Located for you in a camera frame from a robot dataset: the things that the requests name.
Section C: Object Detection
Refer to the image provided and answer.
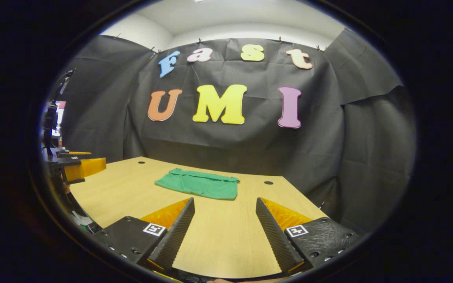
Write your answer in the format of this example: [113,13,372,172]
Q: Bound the lit monitor screen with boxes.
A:
[52,101,66,138]

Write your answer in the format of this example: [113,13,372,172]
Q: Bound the green T-shirt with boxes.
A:
[155,168,241,200]

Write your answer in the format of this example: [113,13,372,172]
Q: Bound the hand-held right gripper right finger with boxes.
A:
[255,197,363,276]

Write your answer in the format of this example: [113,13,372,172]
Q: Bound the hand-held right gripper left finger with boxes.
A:
[93,197,196,275]

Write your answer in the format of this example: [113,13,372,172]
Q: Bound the black backdrop cloth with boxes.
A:
[59,28,418,236]

